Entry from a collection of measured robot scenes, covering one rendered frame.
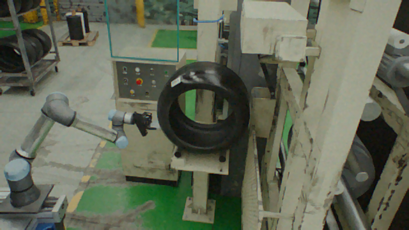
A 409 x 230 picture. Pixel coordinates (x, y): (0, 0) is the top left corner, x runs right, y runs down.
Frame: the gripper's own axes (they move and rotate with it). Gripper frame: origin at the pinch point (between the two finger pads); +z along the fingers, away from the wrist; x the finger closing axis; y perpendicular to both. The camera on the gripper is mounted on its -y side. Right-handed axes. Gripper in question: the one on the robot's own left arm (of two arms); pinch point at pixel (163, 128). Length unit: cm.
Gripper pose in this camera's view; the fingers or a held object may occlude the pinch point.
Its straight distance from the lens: 186.4
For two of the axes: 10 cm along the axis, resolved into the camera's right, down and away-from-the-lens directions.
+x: 1.2, -4.7, 8.8
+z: 9.8, 1.9, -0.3
